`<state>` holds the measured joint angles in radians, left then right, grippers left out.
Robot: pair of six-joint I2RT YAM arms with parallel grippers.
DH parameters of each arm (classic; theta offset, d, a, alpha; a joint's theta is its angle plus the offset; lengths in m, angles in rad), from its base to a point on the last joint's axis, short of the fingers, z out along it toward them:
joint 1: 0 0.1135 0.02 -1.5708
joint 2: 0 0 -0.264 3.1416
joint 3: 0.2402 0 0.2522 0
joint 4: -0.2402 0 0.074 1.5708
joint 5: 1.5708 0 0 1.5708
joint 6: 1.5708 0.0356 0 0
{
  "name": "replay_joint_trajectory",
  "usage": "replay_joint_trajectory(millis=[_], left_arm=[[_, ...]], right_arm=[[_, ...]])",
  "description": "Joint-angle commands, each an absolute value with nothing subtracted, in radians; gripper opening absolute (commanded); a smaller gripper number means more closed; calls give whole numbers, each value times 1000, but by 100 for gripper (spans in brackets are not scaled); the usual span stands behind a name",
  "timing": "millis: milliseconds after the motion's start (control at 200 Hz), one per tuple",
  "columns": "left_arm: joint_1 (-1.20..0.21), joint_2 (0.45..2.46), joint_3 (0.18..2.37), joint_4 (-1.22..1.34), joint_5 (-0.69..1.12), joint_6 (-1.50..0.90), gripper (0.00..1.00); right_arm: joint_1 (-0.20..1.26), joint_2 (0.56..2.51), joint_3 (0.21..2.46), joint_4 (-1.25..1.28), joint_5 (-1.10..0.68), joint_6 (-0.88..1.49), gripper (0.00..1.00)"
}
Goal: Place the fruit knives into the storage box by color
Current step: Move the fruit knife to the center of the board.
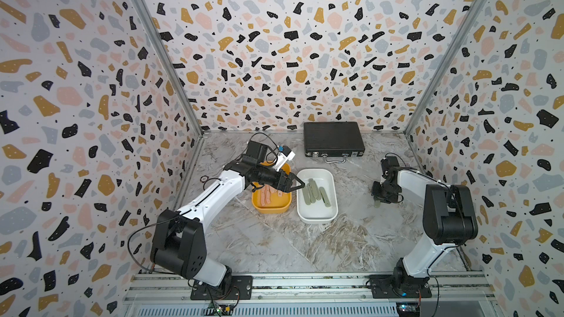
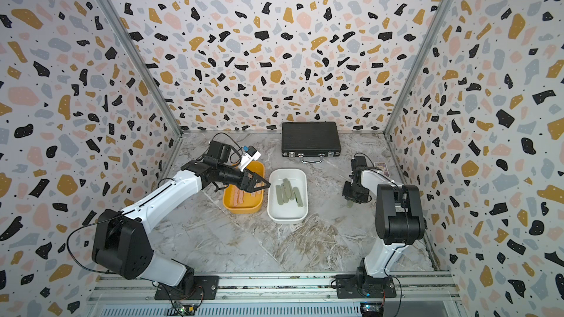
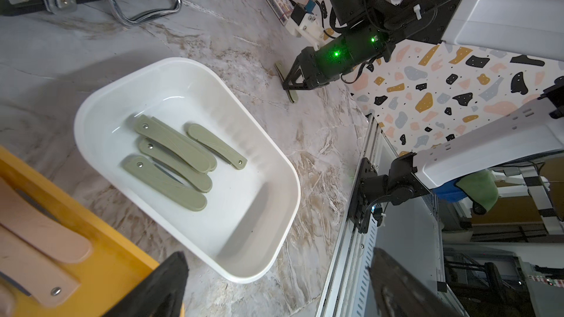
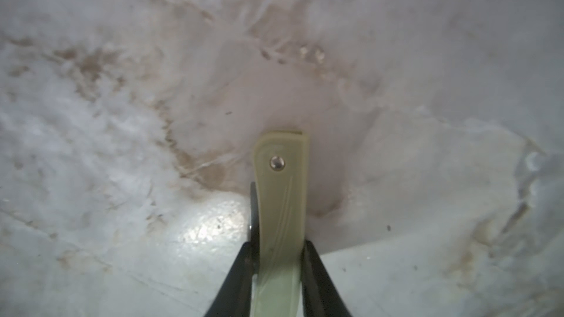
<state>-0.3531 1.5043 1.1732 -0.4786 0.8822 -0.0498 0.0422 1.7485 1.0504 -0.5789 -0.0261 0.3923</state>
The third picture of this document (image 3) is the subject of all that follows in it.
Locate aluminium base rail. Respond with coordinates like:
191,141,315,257
316,195,447,316

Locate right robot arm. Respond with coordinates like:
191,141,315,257
295,0,563,224

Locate pink folding knife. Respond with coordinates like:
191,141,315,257
1,228,80,308
1,180,93,264

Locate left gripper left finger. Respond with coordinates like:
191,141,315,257
104,251,189,317

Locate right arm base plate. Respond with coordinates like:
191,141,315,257
348,157,388,234

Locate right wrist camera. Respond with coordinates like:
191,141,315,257
284,3,326,51

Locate yellow plastic bin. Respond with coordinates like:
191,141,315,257
1,149,162,316

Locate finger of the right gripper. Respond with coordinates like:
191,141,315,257
282,57,315,91

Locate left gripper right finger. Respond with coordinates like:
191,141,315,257
368,247,458,317

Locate green cloth outside cell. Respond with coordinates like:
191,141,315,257
455,170,499,215

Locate playing card box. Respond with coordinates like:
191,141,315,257
266,0,294,26

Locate white plastic bin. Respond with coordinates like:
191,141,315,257
74,58,301,283

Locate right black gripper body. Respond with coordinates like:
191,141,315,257
299,23,395,90

